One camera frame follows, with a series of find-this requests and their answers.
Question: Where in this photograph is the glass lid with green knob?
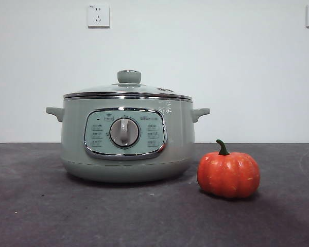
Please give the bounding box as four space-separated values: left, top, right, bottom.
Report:
62 69 193 100

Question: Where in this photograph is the orange toy pumpkin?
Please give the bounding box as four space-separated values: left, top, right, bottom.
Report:
197 139 261 199

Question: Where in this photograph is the pale green electric cooking pot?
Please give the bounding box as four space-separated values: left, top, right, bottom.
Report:
45 96 211 184

